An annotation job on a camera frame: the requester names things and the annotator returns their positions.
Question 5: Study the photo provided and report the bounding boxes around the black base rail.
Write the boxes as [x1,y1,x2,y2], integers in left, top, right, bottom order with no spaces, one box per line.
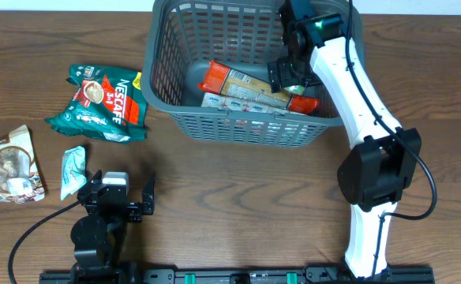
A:
[39,265,436,284]

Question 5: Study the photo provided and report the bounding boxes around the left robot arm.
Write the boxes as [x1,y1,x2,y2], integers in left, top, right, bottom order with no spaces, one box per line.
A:
[70,170,156,270]

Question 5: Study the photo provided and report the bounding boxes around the beige snack pouch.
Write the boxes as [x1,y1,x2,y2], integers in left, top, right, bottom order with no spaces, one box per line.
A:
[0,125,45,204]

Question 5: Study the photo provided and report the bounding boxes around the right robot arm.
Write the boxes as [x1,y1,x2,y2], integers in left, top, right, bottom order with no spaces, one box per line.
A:
[268,1,422,279]

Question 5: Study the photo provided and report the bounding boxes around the right black cable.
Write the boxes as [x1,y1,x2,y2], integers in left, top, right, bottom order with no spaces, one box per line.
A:
[343,0,439,277]

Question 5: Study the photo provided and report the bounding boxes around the left black cable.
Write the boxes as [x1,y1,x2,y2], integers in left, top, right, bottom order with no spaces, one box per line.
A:
[7,200,81,284]

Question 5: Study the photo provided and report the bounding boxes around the green lid jar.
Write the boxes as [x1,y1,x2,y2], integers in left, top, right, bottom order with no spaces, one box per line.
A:
[284,85,305,95]

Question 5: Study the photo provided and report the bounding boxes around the orange spaghetti pack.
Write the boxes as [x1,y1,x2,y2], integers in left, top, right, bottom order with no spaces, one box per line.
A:
[198,61,319,114]

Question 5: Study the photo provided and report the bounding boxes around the multipack tissue packets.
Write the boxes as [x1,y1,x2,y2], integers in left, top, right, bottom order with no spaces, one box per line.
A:
[201,92,306,137]

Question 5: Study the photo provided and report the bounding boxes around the black cable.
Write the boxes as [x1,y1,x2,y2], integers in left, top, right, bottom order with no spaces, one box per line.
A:
[7,200,81,284]
[343,0,439,277]

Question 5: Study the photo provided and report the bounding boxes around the grey plastic basket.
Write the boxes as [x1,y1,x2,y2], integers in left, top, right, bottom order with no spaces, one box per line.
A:
[141,0,343,147]

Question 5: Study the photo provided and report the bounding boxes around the small light blue packet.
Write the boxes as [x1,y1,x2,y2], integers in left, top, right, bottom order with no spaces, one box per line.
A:
[60,146,87,200]

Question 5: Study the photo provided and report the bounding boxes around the green Nescafe coffee bag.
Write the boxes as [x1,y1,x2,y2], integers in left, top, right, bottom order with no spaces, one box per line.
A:
[46,64,148,144]

